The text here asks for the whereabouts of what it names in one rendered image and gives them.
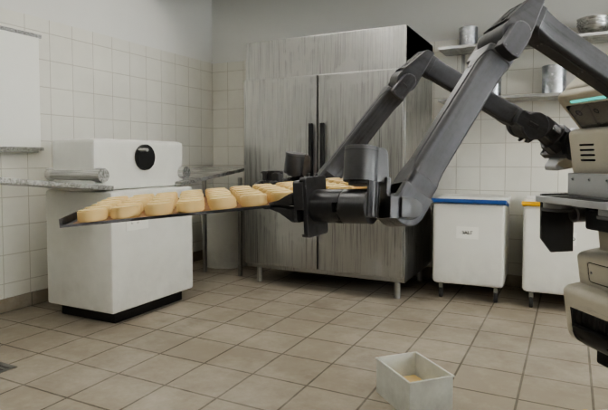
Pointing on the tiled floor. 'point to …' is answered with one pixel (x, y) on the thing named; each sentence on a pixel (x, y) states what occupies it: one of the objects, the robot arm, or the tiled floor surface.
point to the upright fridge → (293, 258)
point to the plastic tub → (413, 382)
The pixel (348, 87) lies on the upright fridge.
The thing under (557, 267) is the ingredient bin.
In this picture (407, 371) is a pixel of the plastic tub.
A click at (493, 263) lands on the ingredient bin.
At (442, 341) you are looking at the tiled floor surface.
